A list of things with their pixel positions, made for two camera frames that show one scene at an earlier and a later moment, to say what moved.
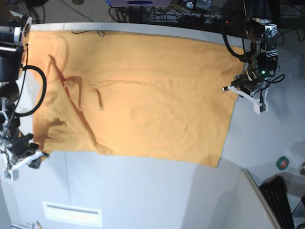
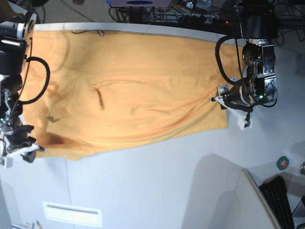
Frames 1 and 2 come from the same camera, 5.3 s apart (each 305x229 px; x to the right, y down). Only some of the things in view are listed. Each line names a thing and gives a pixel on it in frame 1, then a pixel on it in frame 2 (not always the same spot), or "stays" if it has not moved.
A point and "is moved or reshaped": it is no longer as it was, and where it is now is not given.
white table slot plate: x=73 y=214 stays
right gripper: x=249 y=82 → x=240 y=98
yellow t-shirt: x=153 y=95 is moved or reshaped
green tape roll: x=282 y=162 stays
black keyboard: x=275 y=191 stays
